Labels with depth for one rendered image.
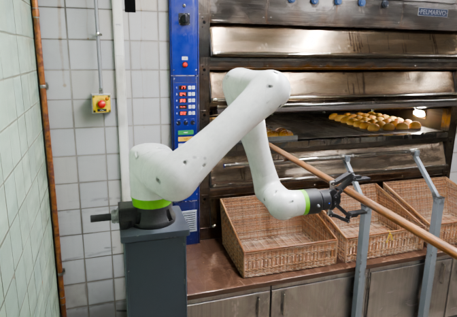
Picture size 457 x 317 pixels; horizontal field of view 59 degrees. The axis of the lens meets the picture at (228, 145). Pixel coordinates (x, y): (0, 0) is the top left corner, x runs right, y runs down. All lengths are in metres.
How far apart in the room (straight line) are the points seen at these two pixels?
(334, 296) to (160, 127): 1.36
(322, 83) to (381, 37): 0.50
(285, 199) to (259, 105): 0.39
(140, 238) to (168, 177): 0.25
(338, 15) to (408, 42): 0.56
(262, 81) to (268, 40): 1.25
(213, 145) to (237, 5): 1.41
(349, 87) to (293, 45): 0.48
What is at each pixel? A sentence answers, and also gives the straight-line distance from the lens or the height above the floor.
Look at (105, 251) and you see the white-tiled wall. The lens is 2.52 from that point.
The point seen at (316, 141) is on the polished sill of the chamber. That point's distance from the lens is 2.66.
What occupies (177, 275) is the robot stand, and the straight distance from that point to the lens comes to 1.33.
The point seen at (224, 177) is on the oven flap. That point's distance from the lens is 2.46.
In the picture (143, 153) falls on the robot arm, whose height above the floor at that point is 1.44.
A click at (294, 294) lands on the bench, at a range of 2.31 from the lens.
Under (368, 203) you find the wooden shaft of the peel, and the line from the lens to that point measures 1.60.
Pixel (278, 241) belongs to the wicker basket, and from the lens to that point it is 2.56.
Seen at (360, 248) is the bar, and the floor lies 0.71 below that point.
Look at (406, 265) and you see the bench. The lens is 2.67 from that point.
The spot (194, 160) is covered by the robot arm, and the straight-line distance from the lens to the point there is 1.08.
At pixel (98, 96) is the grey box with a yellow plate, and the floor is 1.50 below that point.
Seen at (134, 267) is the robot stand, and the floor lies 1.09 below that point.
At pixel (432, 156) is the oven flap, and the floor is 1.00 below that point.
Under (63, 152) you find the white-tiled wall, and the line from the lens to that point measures 2.32.
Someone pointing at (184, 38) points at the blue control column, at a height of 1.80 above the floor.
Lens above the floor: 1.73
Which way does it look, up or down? 13 degrees down
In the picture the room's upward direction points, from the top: 1 degrees clockwise
